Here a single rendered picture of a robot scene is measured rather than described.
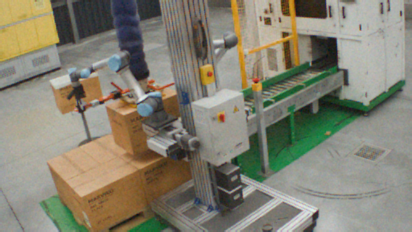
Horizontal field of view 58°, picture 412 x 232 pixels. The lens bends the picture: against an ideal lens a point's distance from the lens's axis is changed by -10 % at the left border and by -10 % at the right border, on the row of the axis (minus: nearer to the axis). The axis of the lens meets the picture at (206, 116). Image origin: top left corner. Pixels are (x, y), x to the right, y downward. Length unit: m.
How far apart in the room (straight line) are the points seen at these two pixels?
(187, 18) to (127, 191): 1.67
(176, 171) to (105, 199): 0.77
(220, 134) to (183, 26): 0.81
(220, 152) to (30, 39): 8.39
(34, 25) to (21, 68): 1.16
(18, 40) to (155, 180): 7.55
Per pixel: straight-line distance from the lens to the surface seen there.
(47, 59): 11.06
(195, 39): 2.94
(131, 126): 3.58
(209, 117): 2.89
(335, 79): 5.31
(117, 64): 3.10
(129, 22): 3.52
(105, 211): 3.71
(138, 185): 3.77
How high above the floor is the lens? 2.28
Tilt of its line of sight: 22 degrees down
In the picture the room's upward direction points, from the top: 9 degrees counter-clockwise
